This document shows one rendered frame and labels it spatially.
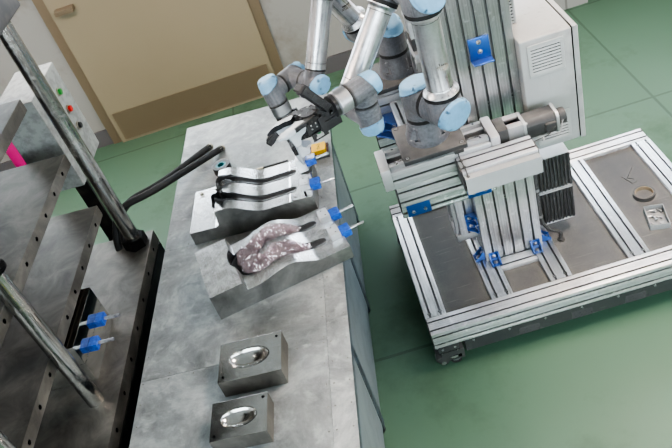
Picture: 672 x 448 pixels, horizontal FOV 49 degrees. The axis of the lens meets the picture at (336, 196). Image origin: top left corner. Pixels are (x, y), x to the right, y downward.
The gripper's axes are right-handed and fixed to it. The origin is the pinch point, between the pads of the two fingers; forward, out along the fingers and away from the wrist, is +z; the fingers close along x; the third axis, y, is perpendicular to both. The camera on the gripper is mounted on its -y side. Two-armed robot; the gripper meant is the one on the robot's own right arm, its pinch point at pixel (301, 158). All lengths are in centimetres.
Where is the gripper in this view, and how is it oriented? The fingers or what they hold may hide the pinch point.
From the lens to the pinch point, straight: 284.8
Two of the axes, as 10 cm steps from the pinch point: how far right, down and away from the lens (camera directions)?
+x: -0.1, -5.1, 8.6
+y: 9.1, -3.6, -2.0
